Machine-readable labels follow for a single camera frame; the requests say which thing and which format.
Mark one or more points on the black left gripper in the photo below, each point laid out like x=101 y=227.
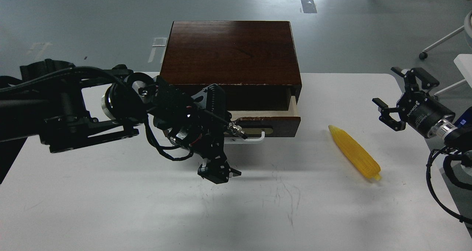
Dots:
x=195 y=123

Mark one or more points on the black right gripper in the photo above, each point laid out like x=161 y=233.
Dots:
x=416 y=107

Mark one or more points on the wooden drawer with white handle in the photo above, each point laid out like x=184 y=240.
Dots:
x=254 y=125

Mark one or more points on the yellow toy corn cob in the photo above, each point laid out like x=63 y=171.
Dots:
x=356 y=154

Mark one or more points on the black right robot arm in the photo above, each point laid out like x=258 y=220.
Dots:
x=456 y=137

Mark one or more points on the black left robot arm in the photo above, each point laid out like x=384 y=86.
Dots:
x=70 y=107

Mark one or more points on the dark wooden drawer cabinet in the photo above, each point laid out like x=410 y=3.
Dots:
x=254 y=62

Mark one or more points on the white side table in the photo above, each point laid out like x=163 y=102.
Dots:
x=463 y=62

